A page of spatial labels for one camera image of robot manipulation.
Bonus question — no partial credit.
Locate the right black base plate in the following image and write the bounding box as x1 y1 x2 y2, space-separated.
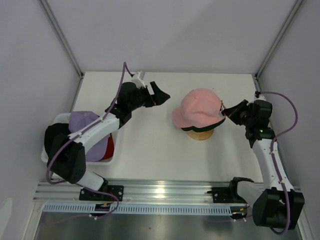
206 187 235 204

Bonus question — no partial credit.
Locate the right aluminium frame post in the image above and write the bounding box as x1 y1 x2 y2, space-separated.
254 0 306 80

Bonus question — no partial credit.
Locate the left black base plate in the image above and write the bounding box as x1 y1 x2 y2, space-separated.
79 185 125 202

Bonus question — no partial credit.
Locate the white slotted cable duct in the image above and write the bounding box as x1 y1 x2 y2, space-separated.
43 205 232 216

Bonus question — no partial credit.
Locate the pink baseball cap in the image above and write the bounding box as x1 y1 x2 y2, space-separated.
171 88 225 129

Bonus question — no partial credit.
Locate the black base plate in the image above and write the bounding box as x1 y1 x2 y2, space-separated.
79 185 125 202
206 187 235 204

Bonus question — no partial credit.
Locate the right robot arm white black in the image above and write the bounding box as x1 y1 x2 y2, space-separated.
222 99 305 235

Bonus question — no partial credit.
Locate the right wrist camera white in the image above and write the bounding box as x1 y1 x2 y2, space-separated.
254 91 266 101

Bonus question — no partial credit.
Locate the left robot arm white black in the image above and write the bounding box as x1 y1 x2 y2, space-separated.
46 81 170 201

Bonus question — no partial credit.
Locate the white plastic basket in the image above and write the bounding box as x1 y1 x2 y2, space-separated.
41 111 118 165

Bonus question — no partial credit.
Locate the aluminium mounting rail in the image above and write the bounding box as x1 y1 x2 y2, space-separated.
32 179 229 206

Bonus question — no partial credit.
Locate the aluminium frame post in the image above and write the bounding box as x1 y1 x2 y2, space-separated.
37 0 84 79
254 0 306 80

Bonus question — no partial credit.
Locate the dark green baseball cap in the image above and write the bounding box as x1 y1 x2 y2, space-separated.
181 118 225 133

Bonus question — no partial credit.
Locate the black baseball cap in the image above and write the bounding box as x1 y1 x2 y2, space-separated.
44 123 71 160

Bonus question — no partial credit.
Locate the wooden hat stand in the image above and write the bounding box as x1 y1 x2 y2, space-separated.
187 129 214 141

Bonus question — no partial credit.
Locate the red baseball cap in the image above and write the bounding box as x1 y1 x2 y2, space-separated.
101 134 115 161

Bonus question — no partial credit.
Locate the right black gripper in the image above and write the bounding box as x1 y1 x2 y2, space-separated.
223 100 254 127

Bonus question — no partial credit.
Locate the lavender baseball cap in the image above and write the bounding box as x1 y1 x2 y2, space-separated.
68 111 110 162

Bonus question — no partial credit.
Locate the left aluminium frame post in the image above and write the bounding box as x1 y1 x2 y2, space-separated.
37 0 84 79

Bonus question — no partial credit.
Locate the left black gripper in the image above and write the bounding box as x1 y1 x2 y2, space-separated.
129 82 170 112

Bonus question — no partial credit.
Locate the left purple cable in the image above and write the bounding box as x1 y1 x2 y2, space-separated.
45 61 133 222

